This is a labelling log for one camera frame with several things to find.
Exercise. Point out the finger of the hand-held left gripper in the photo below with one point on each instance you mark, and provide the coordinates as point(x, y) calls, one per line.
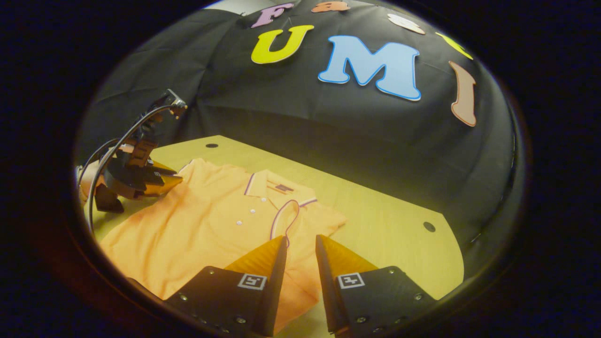
point(162, 169)
point(159, 185)

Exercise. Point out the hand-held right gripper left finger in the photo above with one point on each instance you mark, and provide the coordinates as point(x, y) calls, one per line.
point(274, 291)

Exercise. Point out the black backdrop cloth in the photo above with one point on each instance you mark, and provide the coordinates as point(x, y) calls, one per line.
point(300, 122)

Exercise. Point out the orange T-shirt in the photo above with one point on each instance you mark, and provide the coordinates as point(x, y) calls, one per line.
point(211, 225)

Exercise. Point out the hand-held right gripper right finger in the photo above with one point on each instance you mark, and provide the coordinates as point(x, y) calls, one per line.
point(328, 291)

